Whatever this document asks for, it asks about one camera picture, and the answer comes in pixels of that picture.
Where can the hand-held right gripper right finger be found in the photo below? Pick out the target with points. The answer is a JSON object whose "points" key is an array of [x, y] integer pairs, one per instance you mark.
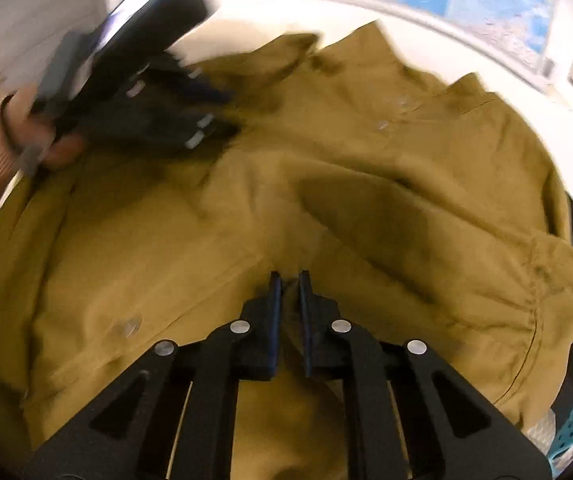
{"points": [[306, 316]]}

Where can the person's left hand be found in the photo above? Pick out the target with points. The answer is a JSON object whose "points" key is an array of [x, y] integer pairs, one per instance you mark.
{"points": [[59, 152]]}

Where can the olive brown jacket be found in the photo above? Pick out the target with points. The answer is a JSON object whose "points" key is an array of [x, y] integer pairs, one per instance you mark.
{"points": [[286, 200]]}

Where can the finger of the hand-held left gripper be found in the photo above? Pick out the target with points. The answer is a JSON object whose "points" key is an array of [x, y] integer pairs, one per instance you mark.
{"points": [[166, 127], [194, 82]]}

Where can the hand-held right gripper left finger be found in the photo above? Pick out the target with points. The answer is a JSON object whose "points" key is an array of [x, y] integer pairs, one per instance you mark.
{"points": [[275, 316]]}

